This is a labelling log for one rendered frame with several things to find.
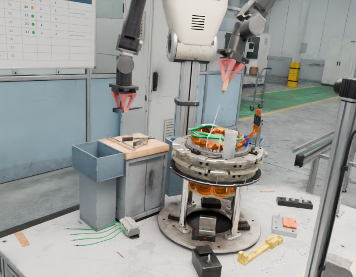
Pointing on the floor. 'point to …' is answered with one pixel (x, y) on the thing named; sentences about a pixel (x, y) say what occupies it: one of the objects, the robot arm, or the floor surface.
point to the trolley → (256, 90)
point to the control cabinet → (263, 57)
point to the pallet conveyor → (313, 155)
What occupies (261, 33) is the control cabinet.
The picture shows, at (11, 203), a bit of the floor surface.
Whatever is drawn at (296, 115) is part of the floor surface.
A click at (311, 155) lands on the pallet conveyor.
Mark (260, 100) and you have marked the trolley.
